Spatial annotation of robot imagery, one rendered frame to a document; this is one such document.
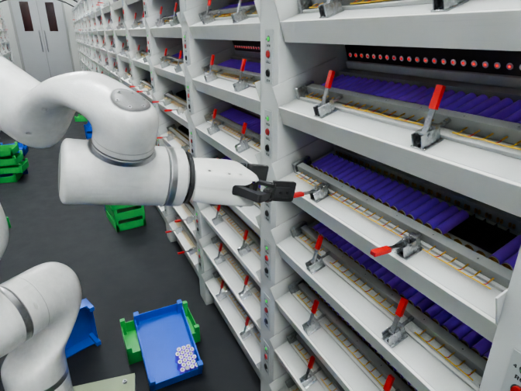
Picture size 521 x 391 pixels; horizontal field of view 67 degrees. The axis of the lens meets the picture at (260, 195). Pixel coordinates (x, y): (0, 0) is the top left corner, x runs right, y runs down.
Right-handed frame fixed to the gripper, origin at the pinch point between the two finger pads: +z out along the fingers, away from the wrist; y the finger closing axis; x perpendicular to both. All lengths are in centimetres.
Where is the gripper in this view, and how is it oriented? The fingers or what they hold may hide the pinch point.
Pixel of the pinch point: (274, 181)
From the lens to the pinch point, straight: 64.8
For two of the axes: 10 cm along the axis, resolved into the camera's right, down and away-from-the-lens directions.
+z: 8.8, 0.3, 4.8
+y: 4.4, 3.4, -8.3
